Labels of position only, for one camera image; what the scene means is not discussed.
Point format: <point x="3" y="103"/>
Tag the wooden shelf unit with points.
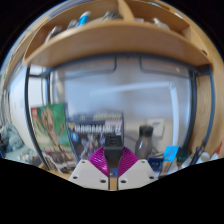
<point x="116" y="40"/>

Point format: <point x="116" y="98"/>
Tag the white wall socket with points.
<point x="159" y="126"/>

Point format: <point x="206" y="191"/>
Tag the dark grey metal desk frame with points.
<point x="193" y="100"/>

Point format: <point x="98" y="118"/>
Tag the dark robot model kit box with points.
<point x="86" y="133"/>

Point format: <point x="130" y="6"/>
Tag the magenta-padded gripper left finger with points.
<point x="90" y="173"/>

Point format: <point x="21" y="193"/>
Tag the green toy figure box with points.
<point x="50" y="126"/>

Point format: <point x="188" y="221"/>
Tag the teal bedding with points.
<point x="13" y="140"/>

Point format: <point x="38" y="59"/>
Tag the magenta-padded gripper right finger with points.
<point x="136" y="173"/>

